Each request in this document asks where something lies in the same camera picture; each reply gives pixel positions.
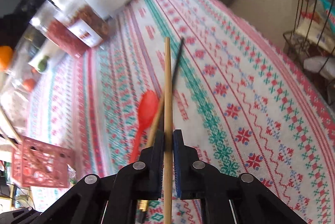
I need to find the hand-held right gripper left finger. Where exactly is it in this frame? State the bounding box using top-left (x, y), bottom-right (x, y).
top-left (39, 128), bottom-right (165, 224)

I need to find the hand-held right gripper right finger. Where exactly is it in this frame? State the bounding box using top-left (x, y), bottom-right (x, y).
top-left (173, 129), bottom-right (308, 224)

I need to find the plain bamboo chopstick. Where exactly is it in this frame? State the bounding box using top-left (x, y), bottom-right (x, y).
top-left (164, 37), bottom-right (174, 224)
top-left (145, 93), bottom-right (165, 148)

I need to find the red plastic spoon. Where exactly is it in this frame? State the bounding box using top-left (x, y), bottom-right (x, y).
top-left (129, 90), bottom-right (160, 163)

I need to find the pink perforated chopstick holder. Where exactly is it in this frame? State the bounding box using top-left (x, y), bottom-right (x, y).
top-left (10, 135), bottom-right (76, 188)

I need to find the black chopstick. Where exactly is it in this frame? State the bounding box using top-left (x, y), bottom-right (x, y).
top-left (171, 38), bottom-right (185, 84)

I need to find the small orange tomato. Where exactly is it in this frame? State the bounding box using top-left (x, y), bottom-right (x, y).
top-left (22, 78), bottom-right (36, 91)

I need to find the clear glass jar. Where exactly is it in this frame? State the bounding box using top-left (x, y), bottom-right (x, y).
top-left (0, 62), bottom-right (37, 91)

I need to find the labelled jar of dried fruit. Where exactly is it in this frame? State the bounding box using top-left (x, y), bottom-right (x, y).
top-left (59, 0), bottom-right (112, 48)

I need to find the jar of red goji berries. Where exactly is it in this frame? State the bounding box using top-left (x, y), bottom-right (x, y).
top-left (29, 2), bottom-right (89, 58)

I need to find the white bowl with green knob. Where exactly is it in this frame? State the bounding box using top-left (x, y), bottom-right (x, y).
top-left (27, 38), bottom-right (57, 73)

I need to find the orange tangerine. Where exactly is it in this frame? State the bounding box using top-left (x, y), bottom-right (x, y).
top-left (0, 46), bottom-right (14, 73)

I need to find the dark green squash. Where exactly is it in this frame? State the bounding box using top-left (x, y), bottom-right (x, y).
top-left (25, 31), bottom-right (48, 57)

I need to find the white plastic bag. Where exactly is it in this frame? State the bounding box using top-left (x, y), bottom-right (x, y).
top-left (304, 55), bottom-right (335, 75)

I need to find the teal snack packet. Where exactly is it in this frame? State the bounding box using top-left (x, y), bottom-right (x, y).
top-left (315, 0), bottom-right (335, 23)

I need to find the black wire rack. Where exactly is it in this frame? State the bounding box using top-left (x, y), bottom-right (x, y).
top-left (283, 0), bottom-right (335, 99)

